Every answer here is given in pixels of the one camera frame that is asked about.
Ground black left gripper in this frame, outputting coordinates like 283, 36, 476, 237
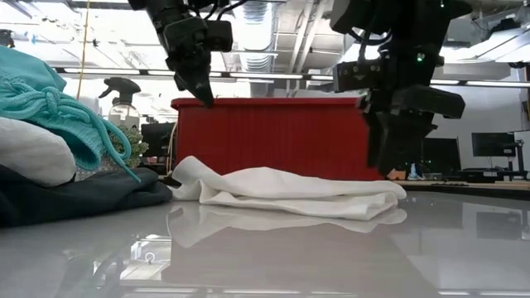
161, 14, 215, 108

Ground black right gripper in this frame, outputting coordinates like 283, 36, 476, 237
359, 53, 467, 177

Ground thin white garment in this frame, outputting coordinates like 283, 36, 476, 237
169, 156, 409, 222

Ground black t-shirt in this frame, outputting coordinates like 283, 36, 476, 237
0, 164, 173, 228

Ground teal garment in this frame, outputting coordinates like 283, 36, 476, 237
0, 45, 144, 183

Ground white lace garment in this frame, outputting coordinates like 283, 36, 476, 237
0, 116, 78, 187

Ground red plastic laundry bin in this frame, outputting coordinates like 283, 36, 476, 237
171, 97, 373, 181

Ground black display panel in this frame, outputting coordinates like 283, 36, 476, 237
422, 136, 460, 175

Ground black equipment block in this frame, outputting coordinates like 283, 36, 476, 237
140, 122, 177, 165

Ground grey spray bottle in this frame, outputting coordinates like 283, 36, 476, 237
98, 77, 142, 130

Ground long ceiling light strip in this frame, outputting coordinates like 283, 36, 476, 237
55, 65, 530, 89

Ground green artificial plant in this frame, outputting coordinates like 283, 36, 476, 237
107, 126, 149, 169

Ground black computer monitor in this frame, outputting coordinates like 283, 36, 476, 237
470, 132, 525, 158

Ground grey ceiling air unit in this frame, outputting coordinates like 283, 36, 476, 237
446, 18, 485, 46

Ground black hanging ceiling lamp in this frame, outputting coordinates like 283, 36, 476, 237
0, 28, 16, 49

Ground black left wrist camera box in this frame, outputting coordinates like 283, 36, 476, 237
205, 19, 234, 53

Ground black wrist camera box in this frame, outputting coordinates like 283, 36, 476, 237
205, 19, 234, 53
333, 60, 384, 93

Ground silver ventilation duct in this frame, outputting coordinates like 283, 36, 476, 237
229, 0, 279, 74

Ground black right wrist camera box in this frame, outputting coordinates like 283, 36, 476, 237
333, 60, 384, 93

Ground yellow hanging cord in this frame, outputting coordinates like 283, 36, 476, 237
76, 0, 91, 100

